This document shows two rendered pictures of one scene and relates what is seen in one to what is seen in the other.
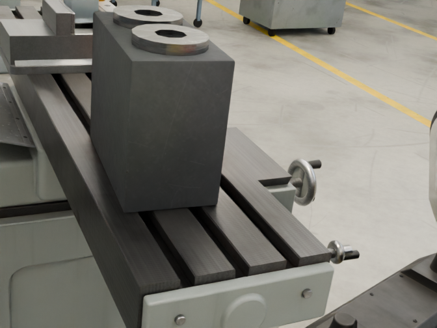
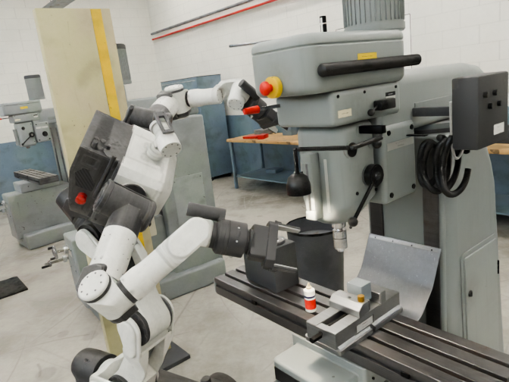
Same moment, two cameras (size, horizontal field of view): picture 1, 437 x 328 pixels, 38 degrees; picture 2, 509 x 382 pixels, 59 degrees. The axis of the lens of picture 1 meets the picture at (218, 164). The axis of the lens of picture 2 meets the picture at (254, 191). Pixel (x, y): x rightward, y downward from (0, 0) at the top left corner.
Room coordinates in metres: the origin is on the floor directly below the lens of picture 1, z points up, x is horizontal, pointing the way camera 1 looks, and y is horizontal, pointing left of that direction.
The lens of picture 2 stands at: (2.50, -0.25, 1.78)
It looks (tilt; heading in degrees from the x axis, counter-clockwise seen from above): 14 degrees down; 170
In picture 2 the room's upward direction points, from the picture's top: 7 degrees counter-clockwise
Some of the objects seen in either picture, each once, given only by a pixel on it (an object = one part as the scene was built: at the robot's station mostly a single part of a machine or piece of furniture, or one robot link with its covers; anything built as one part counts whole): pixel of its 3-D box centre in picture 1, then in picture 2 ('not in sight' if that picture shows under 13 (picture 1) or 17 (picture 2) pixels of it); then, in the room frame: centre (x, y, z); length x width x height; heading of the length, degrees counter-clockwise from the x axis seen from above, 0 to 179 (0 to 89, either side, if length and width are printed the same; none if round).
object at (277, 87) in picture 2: not in sight; (273, 87); (1.25, 0.06, 1.76); 0.06 x 0.02 x 0.06; 28
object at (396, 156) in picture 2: not in sight; (371, 159); (1.06, 0.44, 1.47); 0.24 x 0.19 x 0.26; 28
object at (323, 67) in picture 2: not in sight; (373, 64); (1.26, 0.36, 1.79); 0.45 x 0.04 x 0.04; 118
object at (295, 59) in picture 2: not in sight; (329, 63); (1.14, 0.28, 1.81); 0.47 x 0.26 x 0.16; 118
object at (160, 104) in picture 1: (153, 99); (269, 258); (0.76, 0.09, 1.05); 0.22 x 0.12 x 0.20; 24
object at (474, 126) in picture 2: not in sight; (482, 110); (1.30, 0.69, 1.62); 0.20 x 0.09 x 0.21; 118
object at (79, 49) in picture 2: not in sight; (111, 203); (-0.35, -0.65, 1.15); 0.52 x 0.40 x 2.30; 118
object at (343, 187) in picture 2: not in sight; (335, 170); (1.14, 0.27, 1.47); 0.21 x 0.19 x 0.32; 28
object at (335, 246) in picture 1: (321, 254); not in sight; (1.26, -0.27, 0.53); 0.22 x 0.06 x 0.06; 118
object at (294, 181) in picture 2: not in sight; (298, 183); (1.27, 0.10, 1.48); 0.07 x 0.07 x 0.06
